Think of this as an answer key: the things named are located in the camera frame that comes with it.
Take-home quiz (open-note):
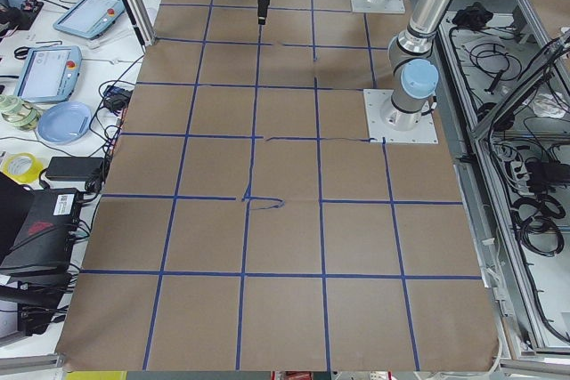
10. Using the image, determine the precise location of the black power adapter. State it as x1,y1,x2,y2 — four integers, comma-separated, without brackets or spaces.
45,157,103,182

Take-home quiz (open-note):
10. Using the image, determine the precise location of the brown paper table cover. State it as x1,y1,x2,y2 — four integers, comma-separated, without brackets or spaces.
57,0,498,371

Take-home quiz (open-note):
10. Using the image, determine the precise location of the black computer box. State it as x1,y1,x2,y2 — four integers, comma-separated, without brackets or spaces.
1,174,83,277

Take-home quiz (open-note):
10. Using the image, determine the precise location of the yellow tape roll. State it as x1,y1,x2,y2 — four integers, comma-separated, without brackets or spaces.
2,153,44,184

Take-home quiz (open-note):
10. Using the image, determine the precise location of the teach pendant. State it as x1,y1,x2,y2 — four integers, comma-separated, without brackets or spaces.
53,0,126,40
15,46,83,103

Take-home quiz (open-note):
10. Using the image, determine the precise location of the upper teach pendant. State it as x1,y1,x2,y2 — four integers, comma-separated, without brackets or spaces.
53,0,126,40

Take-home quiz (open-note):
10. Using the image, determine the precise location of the lower teach pendant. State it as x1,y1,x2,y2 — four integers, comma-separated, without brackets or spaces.
15,46,83,103

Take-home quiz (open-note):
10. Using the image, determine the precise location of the light blue plate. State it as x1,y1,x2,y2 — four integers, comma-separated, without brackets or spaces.
37,101,92,144

